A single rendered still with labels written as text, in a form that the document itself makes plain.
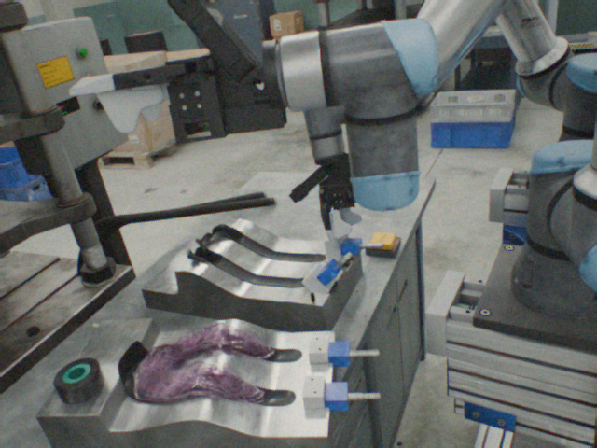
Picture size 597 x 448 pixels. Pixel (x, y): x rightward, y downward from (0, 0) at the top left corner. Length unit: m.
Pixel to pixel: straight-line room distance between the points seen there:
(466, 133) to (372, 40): 3.82
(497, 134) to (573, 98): 3.08
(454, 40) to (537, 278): 0.36
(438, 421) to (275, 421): 1.18
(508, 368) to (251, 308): 0.57
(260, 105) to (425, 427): 1.64
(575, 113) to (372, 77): 0.78
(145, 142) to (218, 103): 4.50
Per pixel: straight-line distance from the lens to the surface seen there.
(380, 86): 0.52
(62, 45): 1.71
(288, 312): 1.15
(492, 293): 0.86
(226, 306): 1.23
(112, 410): 1.02
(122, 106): 0.56
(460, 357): 0.93
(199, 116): 0.55
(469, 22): 0.65
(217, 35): 0.54
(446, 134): 4.36
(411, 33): 0.53
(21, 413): 1.26
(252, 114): 0.55
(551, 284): 0.81
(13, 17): 1.43
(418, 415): 2.06
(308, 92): 0.52
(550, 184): 0.75
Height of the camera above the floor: 1.54
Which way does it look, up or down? 27 degrees down
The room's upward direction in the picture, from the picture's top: 9 degrees counter-clockwise
